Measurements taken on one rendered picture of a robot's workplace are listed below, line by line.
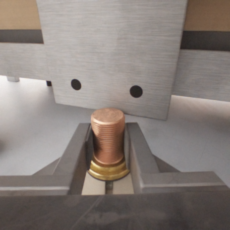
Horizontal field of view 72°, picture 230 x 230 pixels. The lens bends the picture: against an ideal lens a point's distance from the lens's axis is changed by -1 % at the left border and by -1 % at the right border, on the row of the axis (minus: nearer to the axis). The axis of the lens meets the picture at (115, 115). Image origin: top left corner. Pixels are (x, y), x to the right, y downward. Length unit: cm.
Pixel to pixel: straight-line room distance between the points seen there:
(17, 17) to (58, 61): 17
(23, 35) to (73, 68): 19
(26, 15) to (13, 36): 5
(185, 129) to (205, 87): 19
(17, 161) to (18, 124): 13
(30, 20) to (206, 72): 26
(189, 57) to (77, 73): 11
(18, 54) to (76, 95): 14
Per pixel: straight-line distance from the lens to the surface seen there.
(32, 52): 26
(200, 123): 41
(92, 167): 16
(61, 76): 17
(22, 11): 32
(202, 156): 32
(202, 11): 23
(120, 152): 16
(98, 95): 16
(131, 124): 15
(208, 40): 24
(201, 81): 20
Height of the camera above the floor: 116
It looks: 29 degrees up
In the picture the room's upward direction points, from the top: 180 degrees counter-clockwise
